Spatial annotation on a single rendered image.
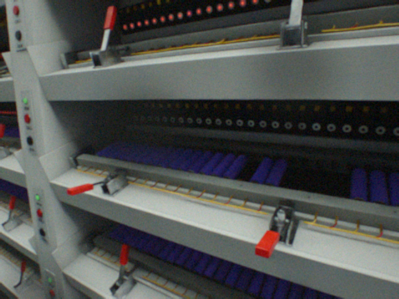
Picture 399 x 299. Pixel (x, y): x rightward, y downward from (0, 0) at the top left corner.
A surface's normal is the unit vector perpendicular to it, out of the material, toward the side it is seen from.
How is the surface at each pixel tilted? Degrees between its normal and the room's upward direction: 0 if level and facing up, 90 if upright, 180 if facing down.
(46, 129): 90
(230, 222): 18
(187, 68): 107
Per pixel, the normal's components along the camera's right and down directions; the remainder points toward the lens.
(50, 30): 0.86, 0.10
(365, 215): -0.49, 0.45
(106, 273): -0.15, -0.89
